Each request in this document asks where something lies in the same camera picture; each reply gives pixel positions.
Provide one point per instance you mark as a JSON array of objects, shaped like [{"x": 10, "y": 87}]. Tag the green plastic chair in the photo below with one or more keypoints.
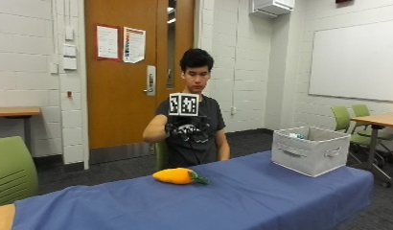
[
  {"x": 343, "y": 123},
  {"x": 367, "y": 119},
  {"x": 160, "y": 156},
  {"x": 11, "y": 169}
]

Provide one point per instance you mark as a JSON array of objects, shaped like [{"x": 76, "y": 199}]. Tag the white marker cube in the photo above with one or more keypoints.
[{"x": 184, "y": 104}]

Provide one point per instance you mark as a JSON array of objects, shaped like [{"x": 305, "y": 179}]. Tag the the person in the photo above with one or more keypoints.
[{"x": 196, "y": 96}]

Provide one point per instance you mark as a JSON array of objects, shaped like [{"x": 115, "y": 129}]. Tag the orange plush carrot toy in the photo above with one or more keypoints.
[{"x": 179, "y": 176}]

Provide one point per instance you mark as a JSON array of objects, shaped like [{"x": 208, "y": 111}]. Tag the blue tablecloth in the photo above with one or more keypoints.
[{"x": 196, "y": 198}]

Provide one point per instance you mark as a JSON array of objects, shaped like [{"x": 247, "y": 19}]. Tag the teal item in bin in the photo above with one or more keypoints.
[{"x": 296, "y": 135}]

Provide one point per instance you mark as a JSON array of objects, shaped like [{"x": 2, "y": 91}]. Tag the wooden door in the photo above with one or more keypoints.
[{"x": 128, "y": 73}]

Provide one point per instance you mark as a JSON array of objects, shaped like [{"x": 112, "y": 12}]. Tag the grey fabric storage bin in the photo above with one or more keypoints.
[{"x": 309, "y": 150}]

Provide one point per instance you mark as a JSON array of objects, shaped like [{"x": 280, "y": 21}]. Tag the colourful paper poster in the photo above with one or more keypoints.
[{"x": 133, "y": 44}]

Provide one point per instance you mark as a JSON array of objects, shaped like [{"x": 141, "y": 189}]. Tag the white paper notice red border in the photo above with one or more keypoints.
[{"x": 107, "y": 42}]

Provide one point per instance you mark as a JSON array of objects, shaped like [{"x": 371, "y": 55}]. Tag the wooden side table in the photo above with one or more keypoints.
[{"x": 15, "y": 112}]

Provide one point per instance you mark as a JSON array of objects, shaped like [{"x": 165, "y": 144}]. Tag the wooden table with metal legs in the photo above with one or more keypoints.
[{"x": 377, "y": 127}]

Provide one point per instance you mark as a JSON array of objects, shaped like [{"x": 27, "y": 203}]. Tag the red wall pull switch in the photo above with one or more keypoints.
[{"x": 70, "y": 94}]

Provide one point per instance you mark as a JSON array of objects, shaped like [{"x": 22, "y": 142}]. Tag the white wall switch boxes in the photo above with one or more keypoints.
[{"x": 70, "y": 51}]

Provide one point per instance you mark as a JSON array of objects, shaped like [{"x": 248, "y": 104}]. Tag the white wall-mounted box unit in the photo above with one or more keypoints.
[{"x": 271, "y": 7}]

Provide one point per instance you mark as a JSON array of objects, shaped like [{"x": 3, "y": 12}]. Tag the white wall whiteboard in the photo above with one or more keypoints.
[{"x": 356, "y": 62}]

